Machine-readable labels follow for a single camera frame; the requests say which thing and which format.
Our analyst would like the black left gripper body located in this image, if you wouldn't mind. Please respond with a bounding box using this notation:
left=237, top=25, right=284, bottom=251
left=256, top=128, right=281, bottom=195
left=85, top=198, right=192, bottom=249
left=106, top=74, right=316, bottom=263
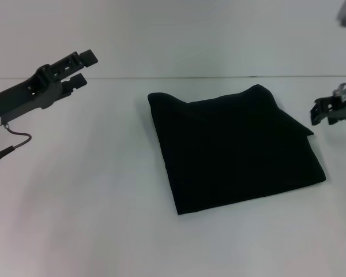
left=0, top=63, right=65, bottom=119

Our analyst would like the left arm cable with plug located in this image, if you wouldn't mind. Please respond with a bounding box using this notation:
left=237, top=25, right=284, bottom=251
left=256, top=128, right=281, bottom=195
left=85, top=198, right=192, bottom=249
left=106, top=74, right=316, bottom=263
left=0, top=123, right=33, bottom=169

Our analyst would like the black shirt with FREE print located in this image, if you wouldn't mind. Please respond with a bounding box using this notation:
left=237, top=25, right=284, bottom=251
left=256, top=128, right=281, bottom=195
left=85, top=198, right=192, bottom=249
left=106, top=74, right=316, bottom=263
left=146, top=84, right=328, bottom=216

